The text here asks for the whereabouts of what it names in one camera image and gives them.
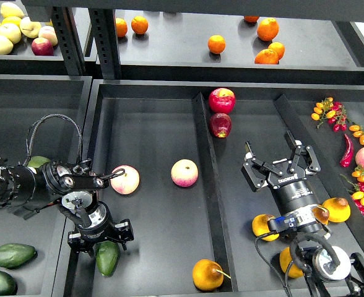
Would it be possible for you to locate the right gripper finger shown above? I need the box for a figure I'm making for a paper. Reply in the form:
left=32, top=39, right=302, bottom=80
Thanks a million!
left=244, top=141, right=285, bottom=174
left=284, top=131, right=302, bottom=172

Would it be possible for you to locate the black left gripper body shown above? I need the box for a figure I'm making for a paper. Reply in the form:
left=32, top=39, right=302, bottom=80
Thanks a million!
left=67, top=219, right=134, bottom=252

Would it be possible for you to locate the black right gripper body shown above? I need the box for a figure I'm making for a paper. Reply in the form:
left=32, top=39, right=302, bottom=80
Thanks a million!
left=241, top=153, right=321, bottom=191

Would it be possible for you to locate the green avocado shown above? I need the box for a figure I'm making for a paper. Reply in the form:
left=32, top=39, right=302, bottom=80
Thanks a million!
left=27, top=156, right=50, bottom=168
left=96, top=241, right=119, bottom=277

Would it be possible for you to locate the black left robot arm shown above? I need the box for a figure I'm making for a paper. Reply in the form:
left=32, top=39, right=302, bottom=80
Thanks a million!
left=0, top=114, right=134, bottom=254

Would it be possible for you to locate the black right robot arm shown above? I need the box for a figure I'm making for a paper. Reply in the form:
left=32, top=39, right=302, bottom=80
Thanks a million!
left=241, top=131, right=364, bottom=296

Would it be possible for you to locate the dark avocado lower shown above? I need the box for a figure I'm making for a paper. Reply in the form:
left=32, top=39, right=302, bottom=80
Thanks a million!
left=0, top=243, right=37, bottom=269

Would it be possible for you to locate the yellow pear bottom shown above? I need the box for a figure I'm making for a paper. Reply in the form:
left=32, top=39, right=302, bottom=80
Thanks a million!
left=279, top=247, right=304, bottom=278

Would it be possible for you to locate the cherry tomato bunch upper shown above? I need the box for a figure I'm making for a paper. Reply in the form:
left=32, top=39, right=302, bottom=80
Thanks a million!
left=311, top=97, right=348, bottom=132

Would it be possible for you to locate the red chili pepper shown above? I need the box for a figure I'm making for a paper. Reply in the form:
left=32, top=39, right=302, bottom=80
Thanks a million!
left=339, top=134, right=354, bottom=168

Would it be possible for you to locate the pink apple left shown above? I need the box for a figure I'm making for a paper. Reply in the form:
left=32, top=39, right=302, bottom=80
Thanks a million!
left=110, top=165, right=140, bottom=195

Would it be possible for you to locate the pink apple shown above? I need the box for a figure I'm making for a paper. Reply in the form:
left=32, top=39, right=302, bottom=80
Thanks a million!
left=110, top=165, right=140, bottom=195
left=171, top=159, right=199, bottom=187

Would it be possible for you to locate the bright red apple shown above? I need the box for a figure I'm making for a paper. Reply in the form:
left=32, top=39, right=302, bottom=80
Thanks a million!
left=209, top=88, right=236, bottom=114

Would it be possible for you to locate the pink apple right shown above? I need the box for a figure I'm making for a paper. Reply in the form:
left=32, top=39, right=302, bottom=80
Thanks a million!
left=171, top=159, right=199, bottom=187

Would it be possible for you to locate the black centre divided tray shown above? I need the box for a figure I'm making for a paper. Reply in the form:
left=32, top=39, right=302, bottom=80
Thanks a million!
left=62, top=80, right=364, bottom=296

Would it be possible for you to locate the orange front right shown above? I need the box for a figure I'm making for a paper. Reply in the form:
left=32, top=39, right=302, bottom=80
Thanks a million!
left=254, top=49, right=279, bottom=64

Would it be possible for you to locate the orange right small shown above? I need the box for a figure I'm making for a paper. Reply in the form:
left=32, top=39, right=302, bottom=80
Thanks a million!
left=268, top=42, right=285, bottom=60

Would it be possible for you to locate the orange centre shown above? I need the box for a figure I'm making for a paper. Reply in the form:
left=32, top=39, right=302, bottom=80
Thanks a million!
left=207, top=35, right=226, bottom=54

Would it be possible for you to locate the large orange upper right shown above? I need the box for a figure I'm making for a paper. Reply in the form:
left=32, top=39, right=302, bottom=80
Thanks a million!
left=257, top=17, right=279, bottom=41

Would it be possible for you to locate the orange behind shelf edge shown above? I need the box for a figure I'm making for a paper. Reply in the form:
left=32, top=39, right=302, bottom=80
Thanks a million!
left=244, top=15, right=259, bottom=24

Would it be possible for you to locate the black left tray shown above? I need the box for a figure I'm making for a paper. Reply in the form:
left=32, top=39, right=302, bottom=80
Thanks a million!
left=0, top=75, right=92, bottom=296

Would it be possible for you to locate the orange far left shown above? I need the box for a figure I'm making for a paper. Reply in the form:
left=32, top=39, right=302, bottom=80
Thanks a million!
left=115, top=18, right=128, bottom=38

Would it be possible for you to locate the dark red apple on shelf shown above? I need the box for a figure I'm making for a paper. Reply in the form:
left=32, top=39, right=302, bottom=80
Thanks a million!
left=31, top=37, right=54, bottom=56

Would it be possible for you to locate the pink peach on shelf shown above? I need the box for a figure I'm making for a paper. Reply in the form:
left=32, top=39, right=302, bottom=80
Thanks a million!
left=38, top=25, right=58, bottom=46

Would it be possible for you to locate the pale yellow apple front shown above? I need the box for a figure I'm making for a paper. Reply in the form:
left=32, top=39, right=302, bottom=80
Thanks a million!
left=0, top=35, right=15, bottom=56

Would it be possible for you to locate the pale yellow apple right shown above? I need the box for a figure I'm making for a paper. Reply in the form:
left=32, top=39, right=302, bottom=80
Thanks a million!
left=19, top=16, right=42, bottom=39

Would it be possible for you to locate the pale yellow apple middle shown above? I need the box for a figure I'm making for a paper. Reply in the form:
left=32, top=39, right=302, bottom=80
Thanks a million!
left=0, top=23, right=22, bottom=45

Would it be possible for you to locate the orange cherry tomato string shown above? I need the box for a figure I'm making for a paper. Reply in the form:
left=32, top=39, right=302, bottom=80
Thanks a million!
left=348, top=124, right=364, bottom=149

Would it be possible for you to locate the black shelf post right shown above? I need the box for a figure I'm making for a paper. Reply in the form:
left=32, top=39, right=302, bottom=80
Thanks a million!
left=89, top=8, right=122, bottom=80

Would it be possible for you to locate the black shelf post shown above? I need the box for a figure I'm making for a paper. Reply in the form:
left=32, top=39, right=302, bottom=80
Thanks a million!
left=89, top=8, right=122, bottom=80
left=51, top=7, right=85, bottom=76

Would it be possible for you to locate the black shelf post left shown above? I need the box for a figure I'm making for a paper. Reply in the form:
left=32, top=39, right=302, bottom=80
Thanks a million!
left=51, top=7, right=85, bottom=76

